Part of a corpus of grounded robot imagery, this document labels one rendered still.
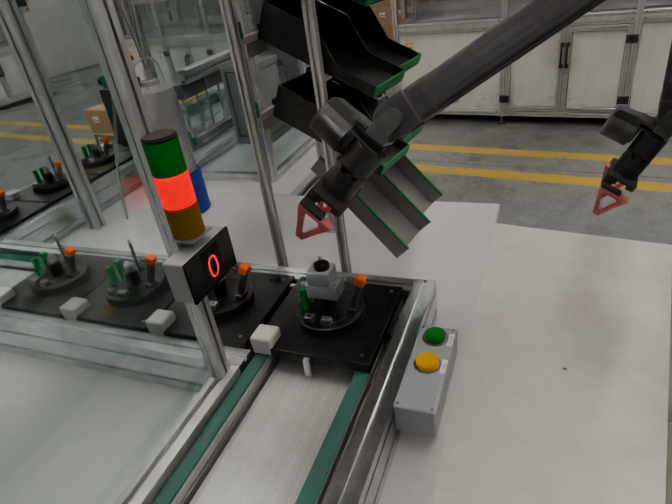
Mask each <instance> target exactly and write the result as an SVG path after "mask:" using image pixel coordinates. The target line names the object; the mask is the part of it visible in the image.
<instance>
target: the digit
mask: <svg viewBox="0 0 672 504"><path fill-rule="evenodd" d="M199 257H200V260H201V263H202V266H203V269H204V273H205V276H206V279H207V282H208V285H209V288H211V287H212V286H213V285H214V284H215V283H216V281H217V280H218V279H219V278H220V277H221V276H222V275H223V274H224V273H225V268H224V265H223V261H222V258H221V255H220V251H219V248H218V244H217V241H215V242H214V243H213V244H212V245H211V246H210V247H209V248H208V249H207V250H205V251H204V252H203V253H202V254H201V255H200V256H199Z"/></svg>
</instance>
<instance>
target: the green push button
mask: <svg viewBox="0 0 672 504"><path fill-rule="evenodd" d="M424 338H425V340H426V342H428V343H430V344H441V343H443V342H444V341H445V340H446V332H445V330H444V329H442V328H440V327H430V328H428V329H427V330H426V331H425V332H424Z"/></svg>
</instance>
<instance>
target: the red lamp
mask: <svg viewBox="0 0 672 504"><path fill-rule="evenodd" d="M153 180H154V183H155V186H156V189H157V192H158V195H159V198H160V201H161V203H162V206H163V208H164V209H165V210H169V211H175V210H181V209H184V208H187V207H189V206H191V205H192V204H194V203H195V202H196V200H197V198H196V195H195V192H194V188H193V185H192V182H191V178H190V175H189V171H188V168H187V169H186V171H185V172H183V173H182V174H179V175H177V176H174V177H170V178H164V179H157V178H154V177H153Z"/></svg>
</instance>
